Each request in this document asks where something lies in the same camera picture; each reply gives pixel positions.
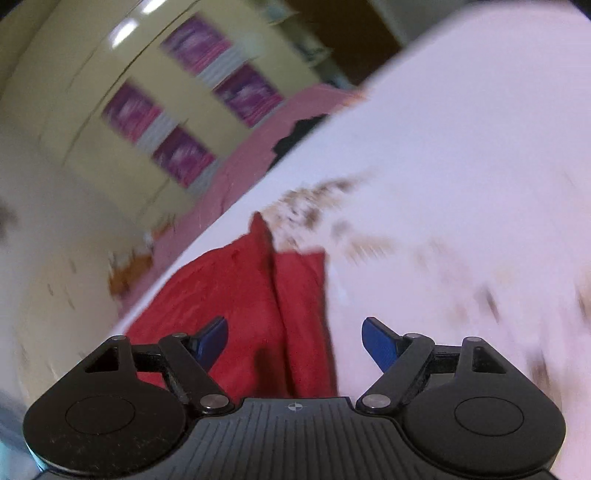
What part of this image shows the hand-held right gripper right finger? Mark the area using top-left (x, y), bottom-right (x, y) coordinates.
top-left (354, 316), bottom-right (509, 415)

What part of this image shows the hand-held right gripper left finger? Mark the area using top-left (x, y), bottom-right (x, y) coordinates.
top-left (83, 316), bottom-right (234, 415)

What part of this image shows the red down jacket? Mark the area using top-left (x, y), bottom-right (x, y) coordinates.
top-left (124, 211), bottom-right (341, 400)

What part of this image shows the cream bed headboard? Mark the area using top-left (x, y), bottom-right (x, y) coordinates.
top-left (0, 231), bottom-right (154, 398)

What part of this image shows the pink blanket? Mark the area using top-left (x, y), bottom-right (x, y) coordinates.
top-left (137, 83), bottom-right (371, 288)

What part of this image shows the white floral bed sheet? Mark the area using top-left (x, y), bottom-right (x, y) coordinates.
top-left (113, 2), bottom-right (591, 480)

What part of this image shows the dark cloth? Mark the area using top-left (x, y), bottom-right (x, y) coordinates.
top-left (272, 115), bottom-right (331, 160)

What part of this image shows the cream wardrobe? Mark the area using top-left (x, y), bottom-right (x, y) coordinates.
top-left (0, 0), bottom-right (334, 223)

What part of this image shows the corner shelf unit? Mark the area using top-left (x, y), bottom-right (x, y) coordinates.
top-left (265, 0), bottom-right (334, 71)

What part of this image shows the purple wall poster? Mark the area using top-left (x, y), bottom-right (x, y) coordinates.
top-left (102, 82), bottom-right (163, 145)
top-left (161, 15), bottom-right (232, 75)
top-left (152, 126), bottom-right (218, 188)
top-left (213, 64), bottom-right (283, 128)

